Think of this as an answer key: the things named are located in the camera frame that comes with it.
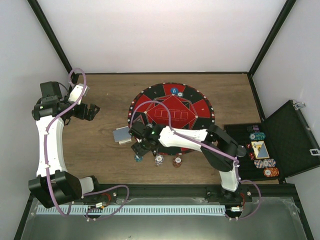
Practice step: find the purple white poker chip stack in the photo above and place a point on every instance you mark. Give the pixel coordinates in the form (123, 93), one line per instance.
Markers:
(159, 159)

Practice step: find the card deck in case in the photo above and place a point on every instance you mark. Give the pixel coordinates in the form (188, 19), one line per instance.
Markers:
(260, 150)

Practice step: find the green poker chip stack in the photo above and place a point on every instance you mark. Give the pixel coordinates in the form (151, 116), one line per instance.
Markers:
(138, 158)

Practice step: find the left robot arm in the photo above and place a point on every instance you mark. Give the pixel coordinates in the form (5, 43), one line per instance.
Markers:
(53, 184)

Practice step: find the brown poker chip stack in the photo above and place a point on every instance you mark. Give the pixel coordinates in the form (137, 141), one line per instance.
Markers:
(177, 161)

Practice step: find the black poker case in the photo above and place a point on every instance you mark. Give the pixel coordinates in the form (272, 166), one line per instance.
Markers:
(289, 141)

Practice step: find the blue backed card deck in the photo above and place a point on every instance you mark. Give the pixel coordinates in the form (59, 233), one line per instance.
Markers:
(121, 134)

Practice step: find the dark chips in case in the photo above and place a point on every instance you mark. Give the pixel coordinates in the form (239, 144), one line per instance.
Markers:
(253, 128)

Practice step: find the green chip row in case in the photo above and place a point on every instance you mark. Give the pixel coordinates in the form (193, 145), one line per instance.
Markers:
(257, 136)

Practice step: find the round red black poker mat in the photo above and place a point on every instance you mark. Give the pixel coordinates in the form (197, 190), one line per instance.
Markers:
(158, 106)

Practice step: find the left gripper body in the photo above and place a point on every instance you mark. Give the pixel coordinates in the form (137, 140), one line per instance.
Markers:
(82, 114)

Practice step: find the red dice in case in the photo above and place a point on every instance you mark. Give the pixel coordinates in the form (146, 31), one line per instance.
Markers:
(250, 151)

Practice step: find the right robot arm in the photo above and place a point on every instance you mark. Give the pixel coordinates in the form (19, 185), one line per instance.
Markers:
(220, 150)

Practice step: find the purple orange chip row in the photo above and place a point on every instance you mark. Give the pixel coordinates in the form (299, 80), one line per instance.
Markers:
(264, 163)

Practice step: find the blue small blind button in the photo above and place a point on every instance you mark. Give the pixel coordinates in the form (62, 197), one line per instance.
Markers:
(174, 91)

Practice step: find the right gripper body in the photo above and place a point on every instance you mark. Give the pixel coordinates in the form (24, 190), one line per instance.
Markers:
(143, 150)

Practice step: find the light blue slotted cable duct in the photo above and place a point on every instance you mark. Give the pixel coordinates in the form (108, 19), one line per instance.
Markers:
(152, 210)

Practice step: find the orange chip row in case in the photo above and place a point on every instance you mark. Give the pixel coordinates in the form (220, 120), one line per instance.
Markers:
(271, 172)

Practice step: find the triangular all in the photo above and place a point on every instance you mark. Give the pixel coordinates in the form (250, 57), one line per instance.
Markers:
(139, 119)

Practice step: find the black round dealer button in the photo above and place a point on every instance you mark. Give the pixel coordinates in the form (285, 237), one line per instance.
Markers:
(241, 151)

